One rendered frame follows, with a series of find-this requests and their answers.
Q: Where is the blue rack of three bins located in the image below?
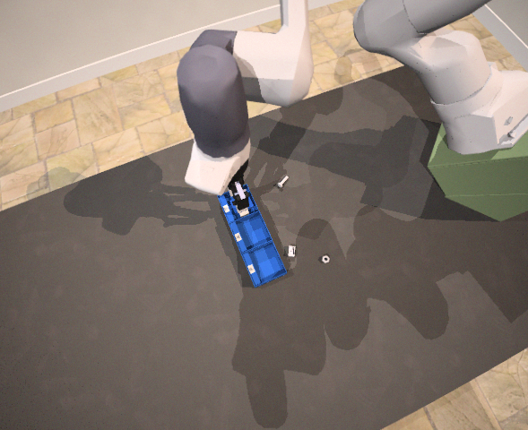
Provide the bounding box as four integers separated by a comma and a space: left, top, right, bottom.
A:
217, 185, 287, 288

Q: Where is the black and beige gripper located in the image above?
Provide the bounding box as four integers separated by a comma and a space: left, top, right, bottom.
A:
228, 159, 249, 213

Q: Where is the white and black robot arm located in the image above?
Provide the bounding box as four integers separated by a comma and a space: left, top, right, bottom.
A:
177, 0, 528, 196

